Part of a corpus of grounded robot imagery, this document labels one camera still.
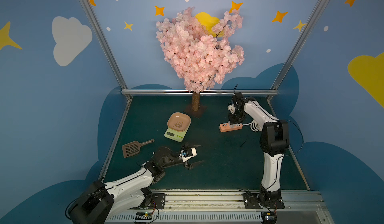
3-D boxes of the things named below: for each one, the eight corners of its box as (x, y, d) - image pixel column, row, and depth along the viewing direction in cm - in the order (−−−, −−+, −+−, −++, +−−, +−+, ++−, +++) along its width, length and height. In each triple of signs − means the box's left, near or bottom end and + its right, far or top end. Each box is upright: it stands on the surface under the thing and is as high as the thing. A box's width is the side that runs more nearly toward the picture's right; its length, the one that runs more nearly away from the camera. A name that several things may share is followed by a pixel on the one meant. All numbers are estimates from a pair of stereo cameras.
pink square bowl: (166, 125, 105) (165, 120, 100) (176, 114, 112) (175, 109, 107) (182, 134, 101) (182, 129, 96) (192, 122, 108) (192, 117, 102)
